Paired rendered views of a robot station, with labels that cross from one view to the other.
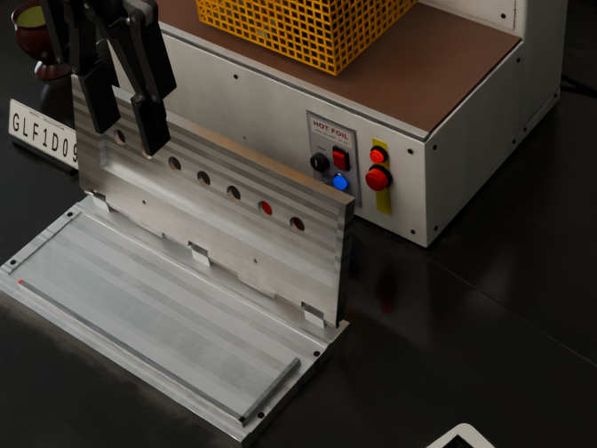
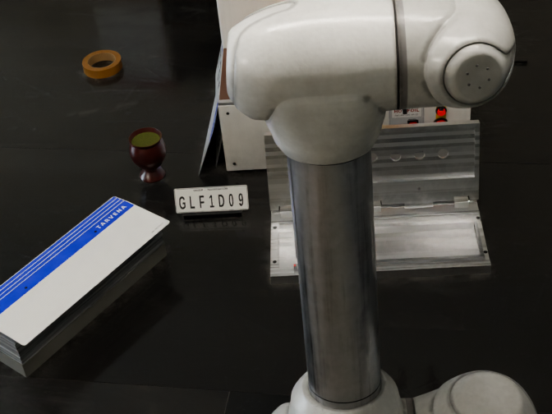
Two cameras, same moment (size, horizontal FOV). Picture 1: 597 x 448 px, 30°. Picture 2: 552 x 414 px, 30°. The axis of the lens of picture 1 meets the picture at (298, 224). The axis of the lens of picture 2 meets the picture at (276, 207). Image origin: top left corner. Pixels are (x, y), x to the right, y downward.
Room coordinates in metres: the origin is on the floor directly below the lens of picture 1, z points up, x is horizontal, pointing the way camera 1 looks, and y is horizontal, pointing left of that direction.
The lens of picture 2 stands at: (-0.15, 1.34, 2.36)
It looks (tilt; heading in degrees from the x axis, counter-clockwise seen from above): 40 degrees down; 320
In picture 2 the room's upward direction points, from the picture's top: 6 degrees counter-clockwise
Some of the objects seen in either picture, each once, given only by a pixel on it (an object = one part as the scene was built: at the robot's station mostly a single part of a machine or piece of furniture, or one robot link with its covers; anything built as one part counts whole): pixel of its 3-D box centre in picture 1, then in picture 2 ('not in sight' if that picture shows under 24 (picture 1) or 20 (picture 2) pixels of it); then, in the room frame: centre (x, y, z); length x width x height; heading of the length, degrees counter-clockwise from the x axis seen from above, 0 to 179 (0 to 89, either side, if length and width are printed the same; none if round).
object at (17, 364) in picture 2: not in sight; (72, 282); (1.27, 0.71, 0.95); 0.40 x 0.13 x 0.11; 100
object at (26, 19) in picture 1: (44, 41); (149, 156); (1.47, 0.36, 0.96); 0.09 x 0.09 x 0.11
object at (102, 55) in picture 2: not in sight; (102, 63); (1.94, 0.16, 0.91); 0.10 x 0.10 x 0.02
